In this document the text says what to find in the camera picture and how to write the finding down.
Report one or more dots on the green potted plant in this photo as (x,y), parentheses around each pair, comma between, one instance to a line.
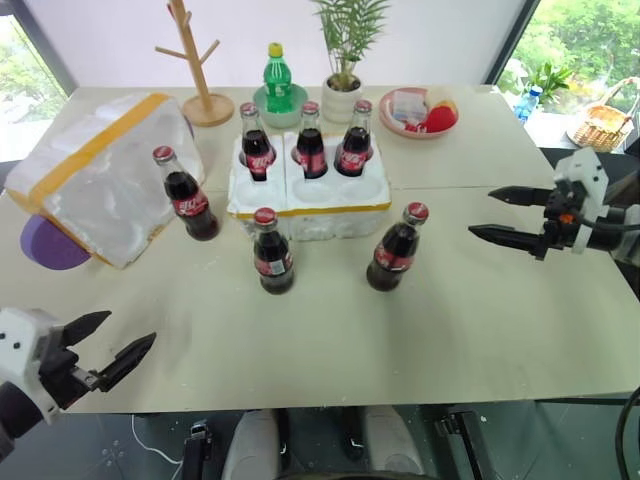
(350,30)

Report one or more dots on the red round toy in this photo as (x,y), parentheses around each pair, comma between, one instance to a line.
(441,120)

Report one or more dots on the black table leg bracket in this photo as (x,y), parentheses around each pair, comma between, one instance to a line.
(197,450)
(462,440)

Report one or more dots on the white ribbed plant pot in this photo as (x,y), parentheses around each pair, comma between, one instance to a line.
(340,105)

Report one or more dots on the white robot leg cover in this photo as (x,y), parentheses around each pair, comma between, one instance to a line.
(392,440)
(252,445)

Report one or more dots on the green bowl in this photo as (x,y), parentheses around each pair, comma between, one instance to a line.
(265,112)

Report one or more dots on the green plastic soda bottle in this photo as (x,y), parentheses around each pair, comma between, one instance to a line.
(278,80)

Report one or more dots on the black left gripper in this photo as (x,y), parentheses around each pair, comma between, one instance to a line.
(57,372)

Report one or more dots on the pink plate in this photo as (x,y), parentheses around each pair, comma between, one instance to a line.
(395,125)

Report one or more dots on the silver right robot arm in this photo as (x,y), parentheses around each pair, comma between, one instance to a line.
(620,237)

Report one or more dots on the wooden mug tree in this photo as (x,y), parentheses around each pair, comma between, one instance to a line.
(207,107)

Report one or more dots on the white foam bottle tray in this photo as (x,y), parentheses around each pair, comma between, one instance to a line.
(320,210)

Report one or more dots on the white foam lid yellow tape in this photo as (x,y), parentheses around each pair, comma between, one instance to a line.
(110,190)

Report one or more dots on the small green leafy plant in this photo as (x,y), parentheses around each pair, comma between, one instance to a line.
(550,80)

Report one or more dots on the blue water bottle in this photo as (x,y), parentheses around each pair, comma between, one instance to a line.
(527,107)

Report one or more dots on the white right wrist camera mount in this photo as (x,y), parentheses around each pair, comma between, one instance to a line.
(587,175)

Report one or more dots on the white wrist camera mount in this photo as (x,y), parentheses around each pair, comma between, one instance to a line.
(587,175)
(20,340)

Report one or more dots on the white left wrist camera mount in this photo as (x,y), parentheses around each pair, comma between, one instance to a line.
(20,340)

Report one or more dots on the small printed packet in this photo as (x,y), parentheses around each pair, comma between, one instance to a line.
(407,105)

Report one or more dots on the glass cola bottle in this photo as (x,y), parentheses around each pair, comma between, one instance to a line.
(311,150)
(354,150)
(392,255)
(272,260)
(190,205)
(257,150)

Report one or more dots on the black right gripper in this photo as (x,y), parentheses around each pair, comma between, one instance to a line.
(560,222)

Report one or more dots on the wicker basket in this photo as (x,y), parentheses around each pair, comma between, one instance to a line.
(602,125)

